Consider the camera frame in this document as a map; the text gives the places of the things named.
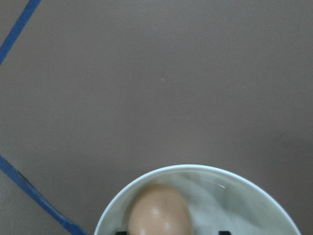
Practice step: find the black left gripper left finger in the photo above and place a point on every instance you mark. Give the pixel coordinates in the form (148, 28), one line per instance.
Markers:
(121, 233)

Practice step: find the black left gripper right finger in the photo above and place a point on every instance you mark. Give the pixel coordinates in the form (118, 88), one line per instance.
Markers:
(224, 233)

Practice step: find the brown egg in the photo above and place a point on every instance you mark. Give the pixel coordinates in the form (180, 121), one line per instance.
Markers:
(160, 210)

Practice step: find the white ceramic bowl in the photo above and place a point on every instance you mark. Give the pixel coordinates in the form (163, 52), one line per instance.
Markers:
(218, 201)

